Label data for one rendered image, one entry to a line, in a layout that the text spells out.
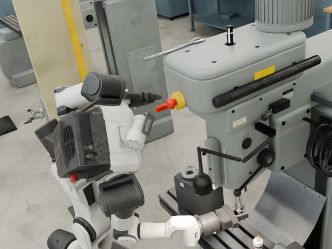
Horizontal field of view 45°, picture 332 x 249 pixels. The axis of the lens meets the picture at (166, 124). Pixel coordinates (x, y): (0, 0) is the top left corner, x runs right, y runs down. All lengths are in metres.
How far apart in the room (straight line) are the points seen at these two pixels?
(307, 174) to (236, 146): 0.58
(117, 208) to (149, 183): 2.40
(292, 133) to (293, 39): 0.37
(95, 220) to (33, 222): 1.91
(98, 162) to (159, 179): 2.49
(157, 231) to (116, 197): 0.34
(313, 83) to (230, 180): 0.48
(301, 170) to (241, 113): 0.69
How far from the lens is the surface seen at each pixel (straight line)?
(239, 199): 1.73
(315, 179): 1.91
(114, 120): 1.50
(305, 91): 1.57
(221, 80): 1.23
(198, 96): 1.23
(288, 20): 1.45
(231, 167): 1.50
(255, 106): 1.38
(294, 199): 2.02
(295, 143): 1.63
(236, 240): 1.96
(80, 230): 1.97
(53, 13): 2.89
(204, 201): 1.91
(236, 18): 7.72
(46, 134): 1.81
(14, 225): 3.89
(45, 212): 3.88
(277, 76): 1.34
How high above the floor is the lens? 2.35
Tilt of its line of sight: 30 degrees down
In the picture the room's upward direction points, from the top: 8 degrees counter-clockwise
